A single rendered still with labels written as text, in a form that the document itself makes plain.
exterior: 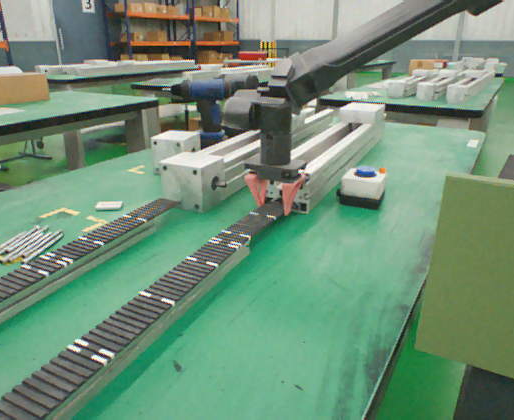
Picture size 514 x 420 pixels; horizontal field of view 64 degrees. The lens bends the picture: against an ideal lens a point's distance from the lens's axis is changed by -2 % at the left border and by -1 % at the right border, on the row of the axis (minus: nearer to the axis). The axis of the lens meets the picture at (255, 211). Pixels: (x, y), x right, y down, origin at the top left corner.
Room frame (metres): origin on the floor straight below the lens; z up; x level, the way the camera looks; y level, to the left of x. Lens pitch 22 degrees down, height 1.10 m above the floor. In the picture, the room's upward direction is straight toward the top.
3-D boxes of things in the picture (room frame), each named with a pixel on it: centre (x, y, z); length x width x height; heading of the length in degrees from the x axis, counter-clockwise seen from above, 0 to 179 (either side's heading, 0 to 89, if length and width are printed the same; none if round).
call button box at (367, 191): (0.85, -0.22, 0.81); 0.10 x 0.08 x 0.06; 64
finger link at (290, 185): (0.74, -0.05, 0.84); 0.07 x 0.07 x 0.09; 64
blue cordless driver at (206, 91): (1.26, 0.17, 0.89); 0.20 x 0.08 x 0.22; 87
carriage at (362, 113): (1.38, -0.35, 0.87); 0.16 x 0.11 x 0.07; 154
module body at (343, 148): (1.15, -0.24, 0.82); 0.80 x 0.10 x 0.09; 154
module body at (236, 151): (1.24, -0.07, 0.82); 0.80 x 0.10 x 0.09; 154
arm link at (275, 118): (0.75, -0.03, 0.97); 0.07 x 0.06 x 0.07; 56
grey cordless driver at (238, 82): (1.48, 0.08, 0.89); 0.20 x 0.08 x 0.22; 58
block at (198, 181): (0.83, 0.12, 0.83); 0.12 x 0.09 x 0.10; 64
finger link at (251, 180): (0.75, -0.03, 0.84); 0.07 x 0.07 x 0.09; 64
